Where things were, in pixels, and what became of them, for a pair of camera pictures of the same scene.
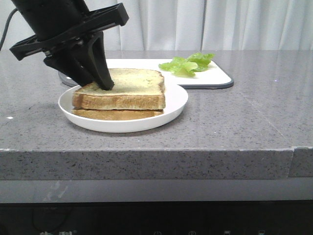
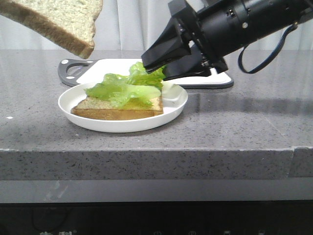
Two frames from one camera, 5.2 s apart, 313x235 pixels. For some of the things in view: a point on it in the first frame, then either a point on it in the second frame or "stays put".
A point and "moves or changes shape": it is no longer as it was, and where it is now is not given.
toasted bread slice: x=134 y=89 moves or changes shape
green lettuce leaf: x=196 y=62 moves or changes shape
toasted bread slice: x=116 y=114 stays put
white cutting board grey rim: x=215 y=75 stays put
